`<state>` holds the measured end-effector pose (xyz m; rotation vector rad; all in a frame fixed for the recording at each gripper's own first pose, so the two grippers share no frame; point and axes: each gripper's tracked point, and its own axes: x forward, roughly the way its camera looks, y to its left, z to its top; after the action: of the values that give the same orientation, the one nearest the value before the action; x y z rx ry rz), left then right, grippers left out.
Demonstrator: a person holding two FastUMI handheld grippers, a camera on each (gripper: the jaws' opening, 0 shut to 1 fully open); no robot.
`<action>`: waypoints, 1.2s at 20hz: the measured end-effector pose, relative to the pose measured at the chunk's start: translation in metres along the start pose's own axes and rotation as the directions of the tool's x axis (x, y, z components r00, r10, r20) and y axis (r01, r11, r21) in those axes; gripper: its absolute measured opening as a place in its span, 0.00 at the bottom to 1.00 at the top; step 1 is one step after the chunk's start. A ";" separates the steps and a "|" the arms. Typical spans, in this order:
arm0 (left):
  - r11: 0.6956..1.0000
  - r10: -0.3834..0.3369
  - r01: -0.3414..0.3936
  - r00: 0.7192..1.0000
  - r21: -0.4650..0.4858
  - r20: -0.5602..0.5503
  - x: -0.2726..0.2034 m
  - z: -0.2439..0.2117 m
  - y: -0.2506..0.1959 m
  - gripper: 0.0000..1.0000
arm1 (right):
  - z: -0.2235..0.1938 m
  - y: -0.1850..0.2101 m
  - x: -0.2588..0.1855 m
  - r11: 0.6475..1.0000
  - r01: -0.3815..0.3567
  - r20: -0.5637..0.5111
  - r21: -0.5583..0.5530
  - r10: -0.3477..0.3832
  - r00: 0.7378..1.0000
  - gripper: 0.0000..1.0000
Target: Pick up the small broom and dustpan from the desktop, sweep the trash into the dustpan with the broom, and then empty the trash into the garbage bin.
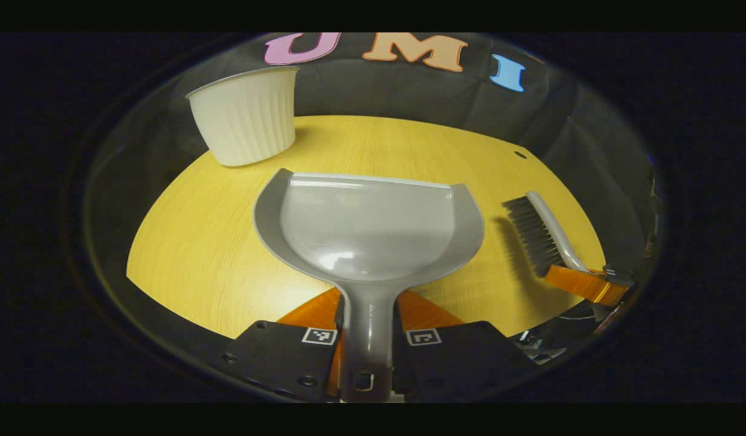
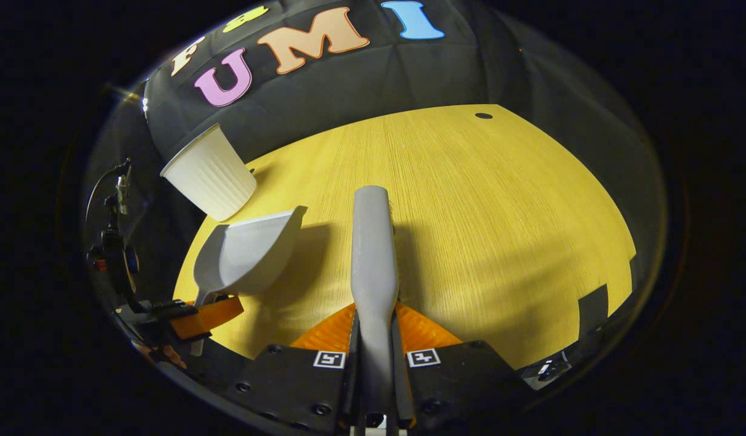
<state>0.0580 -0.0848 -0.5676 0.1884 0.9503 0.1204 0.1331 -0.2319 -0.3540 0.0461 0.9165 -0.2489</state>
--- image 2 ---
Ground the small grey broom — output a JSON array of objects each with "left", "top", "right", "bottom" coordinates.
[{"left": 350, "top": 185, "right": 401, "bottom": 418}]

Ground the white ribbed garbage bin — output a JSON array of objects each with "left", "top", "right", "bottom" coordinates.
[{"left": 160, "top": 124, "right": 257, "bottom": 222}]

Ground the grey plastic dustpan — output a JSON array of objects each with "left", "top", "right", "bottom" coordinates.
[{"left": 190, "top": 206, "right": 308, "bottom": 358}]

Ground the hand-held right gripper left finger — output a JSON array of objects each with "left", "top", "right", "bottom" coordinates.
[{"left": 225, "top": 303, "right": 360, "bottom": 432}]

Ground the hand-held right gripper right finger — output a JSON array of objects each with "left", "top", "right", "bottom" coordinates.
[{"left": 392, "top": 302, "right": 528, "bottom": 432}]

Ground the black stand with cables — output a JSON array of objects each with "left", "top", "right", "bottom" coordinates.
[{"left": 85, "top": 159, "right": 145, "bottom": 312}]

